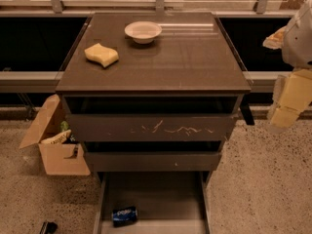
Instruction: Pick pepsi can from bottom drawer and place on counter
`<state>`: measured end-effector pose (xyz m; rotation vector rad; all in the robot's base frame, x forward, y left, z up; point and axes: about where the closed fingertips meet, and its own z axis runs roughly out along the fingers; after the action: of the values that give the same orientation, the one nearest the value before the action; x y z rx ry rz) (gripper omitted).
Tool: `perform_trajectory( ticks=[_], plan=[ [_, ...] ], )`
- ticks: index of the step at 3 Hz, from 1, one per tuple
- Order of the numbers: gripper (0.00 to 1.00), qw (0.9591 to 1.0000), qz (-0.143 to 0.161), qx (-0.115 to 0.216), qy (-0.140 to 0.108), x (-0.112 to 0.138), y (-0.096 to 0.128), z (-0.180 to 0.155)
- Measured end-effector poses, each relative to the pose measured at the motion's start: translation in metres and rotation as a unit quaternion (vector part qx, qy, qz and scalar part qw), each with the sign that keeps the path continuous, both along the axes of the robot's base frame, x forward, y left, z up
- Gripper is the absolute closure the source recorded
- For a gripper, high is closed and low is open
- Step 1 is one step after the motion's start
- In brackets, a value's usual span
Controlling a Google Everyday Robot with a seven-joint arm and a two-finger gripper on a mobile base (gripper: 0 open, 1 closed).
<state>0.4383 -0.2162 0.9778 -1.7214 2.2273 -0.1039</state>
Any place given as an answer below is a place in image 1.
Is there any black object on floor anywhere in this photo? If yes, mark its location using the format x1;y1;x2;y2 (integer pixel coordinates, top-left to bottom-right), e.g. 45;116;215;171
39;221;58;234

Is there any green item in box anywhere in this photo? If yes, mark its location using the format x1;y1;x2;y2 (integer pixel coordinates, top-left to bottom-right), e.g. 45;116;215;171
60;121;69;132

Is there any yellow sponge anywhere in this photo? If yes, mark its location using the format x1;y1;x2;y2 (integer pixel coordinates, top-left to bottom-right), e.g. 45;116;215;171
85;43;119;68

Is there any blue pepsi can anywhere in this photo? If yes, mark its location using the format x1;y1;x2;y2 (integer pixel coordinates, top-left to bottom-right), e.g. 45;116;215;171
112;206;137;227

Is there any white bowl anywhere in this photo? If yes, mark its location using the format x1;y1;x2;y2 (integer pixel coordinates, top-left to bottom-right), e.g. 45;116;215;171
125;21;162;44

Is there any open bottom drawer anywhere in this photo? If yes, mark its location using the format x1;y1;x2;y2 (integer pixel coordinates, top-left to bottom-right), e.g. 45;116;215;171
93;172;211;234

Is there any middle drawer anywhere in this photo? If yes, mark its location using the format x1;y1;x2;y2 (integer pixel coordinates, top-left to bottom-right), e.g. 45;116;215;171
85;152;221;172

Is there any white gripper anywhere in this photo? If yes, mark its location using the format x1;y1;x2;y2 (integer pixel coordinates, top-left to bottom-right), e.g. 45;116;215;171
262;0;312;130

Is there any cardboard box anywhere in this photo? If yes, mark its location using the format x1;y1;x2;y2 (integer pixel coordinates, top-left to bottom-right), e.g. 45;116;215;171
19;95;91;176

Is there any top drawer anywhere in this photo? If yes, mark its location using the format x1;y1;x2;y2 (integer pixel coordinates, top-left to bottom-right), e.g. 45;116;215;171
66;114;236;142

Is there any dark brown drawer cabinet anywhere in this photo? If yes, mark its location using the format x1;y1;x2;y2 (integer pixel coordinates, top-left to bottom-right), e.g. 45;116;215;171
55;11;255;234

